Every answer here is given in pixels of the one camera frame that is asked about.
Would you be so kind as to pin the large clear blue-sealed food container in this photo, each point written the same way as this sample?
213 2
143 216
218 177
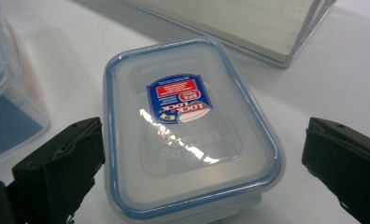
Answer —
11 124

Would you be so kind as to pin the small clear blue-sealed food container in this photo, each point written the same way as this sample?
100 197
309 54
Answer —
180 149

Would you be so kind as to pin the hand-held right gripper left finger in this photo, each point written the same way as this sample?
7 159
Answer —
55 174

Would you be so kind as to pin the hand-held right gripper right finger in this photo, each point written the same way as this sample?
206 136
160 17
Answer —
348 161

